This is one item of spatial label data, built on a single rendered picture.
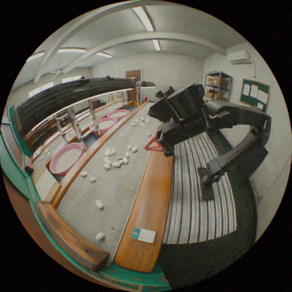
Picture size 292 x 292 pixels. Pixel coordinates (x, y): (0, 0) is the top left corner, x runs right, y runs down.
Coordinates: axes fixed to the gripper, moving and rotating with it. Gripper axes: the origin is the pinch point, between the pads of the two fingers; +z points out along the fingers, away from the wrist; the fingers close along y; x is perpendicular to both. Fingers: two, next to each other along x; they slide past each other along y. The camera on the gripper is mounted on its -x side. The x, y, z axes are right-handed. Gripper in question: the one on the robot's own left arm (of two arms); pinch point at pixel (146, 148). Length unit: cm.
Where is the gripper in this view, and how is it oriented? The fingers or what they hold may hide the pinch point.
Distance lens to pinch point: 29.9
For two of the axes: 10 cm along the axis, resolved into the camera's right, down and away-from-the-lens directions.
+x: 6.2, 6.9, 3.7
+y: -2.5, 6.2, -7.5
